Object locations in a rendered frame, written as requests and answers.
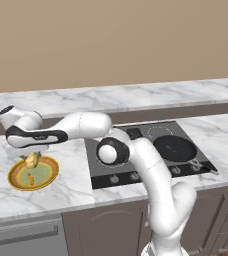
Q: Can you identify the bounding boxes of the black frying pan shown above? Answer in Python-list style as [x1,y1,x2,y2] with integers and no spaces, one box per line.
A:
[152,134,220,176]

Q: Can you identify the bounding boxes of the grey hob knob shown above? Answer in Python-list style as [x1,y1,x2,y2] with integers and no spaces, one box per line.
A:
[171,165,182,176]
[109,174,120,185]
[130,171,141,182]
[190,162,201,173]

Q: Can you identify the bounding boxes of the yellow and green plate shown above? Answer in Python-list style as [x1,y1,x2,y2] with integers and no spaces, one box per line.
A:
[7,155,60,192]

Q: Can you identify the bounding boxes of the grey dishwasher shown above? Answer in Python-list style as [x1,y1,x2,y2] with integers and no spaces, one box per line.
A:
[0,217,69,256]

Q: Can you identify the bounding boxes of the black hob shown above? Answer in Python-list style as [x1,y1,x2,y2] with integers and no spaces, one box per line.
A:
[83,120,220,191]

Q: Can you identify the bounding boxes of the brown cupboard door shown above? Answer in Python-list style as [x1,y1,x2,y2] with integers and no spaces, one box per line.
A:
[180,185,228,256]
[61,199,151,256]

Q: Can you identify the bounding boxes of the grey dishwasher handle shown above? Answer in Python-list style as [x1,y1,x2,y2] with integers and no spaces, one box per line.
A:
[0,225,60,248]

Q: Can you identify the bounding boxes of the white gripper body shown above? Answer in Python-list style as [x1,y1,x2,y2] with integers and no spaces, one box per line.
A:
[6,145,50,160]

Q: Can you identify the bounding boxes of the yellow-brown potato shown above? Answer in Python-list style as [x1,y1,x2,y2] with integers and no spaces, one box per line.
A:
[24,152,42,169]

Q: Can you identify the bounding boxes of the dark cupboard door handle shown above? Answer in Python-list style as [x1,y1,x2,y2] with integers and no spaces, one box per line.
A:
[198,194,227,252]

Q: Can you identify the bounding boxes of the orange shrimp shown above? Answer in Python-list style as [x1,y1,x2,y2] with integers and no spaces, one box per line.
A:
[26,172,35,187]

